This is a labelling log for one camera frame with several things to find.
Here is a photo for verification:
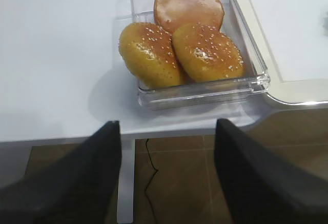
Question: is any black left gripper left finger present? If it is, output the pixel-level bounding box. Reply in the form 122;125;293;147
1;121;120;223

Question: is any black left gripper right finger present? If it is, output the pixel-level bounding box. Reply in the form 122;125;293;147
216;119;327;223

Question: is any clear bun container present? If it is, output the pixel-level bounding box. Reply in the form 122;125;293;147
137;0;270;110

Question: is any right sesame bun top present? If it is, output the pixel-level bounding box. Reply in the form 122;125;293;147
172;24;245;83

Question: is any sesame bun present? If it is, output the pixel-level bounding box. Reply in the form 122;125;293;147
172;24;245;83
119;22;188;89

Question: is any left sesame bun top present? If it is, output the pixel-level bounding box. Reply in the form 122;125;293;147
119;22;188;89

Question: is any white serving tray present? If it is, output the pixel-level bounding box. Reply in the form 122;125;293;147
237;0;327;109

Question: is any plain bun bottom half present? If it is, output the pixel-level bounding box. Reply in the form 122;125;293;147
154;0;225;34

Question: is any black floor cable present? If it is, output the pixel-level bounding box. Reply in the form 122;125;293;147
143;138;159;224

